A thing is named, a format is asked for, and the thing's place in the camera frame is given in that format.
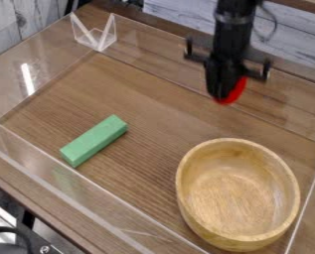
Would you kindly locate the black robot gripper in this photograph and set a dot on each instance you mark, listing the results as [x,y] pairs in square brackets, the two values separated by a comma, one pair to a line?
[228,63]

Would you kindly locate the red plush strawberry toy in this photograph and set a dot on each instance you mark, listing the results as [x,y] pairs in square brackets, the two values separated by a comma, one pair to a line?
[234,93]

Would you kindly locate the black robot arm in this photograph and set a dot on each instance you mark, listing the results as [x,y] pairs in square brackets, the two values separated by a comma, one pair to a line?
[233,16]

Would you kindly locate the clear acrylic tray walls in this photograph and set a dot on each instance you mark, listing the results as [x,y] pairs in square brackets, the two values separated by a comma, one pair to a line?
[130,161]

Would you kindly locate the oval wooden bowl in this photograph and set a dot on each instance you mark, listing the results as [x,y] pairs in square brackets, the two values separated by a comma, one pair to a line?
[237,194]

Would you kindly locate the green foam block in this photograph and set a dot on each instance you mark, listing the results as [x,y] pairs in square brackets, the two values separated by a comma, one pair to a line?
[93,140]

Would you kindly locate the clear acrylic corner bracket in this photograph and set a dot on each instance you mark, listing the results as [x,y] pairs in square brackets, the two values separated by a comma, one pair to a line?
[95,39]

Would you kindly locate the black metal table frame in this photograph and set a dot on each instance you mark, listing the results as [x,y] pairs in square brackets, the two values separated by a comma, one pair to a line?
[31,238]

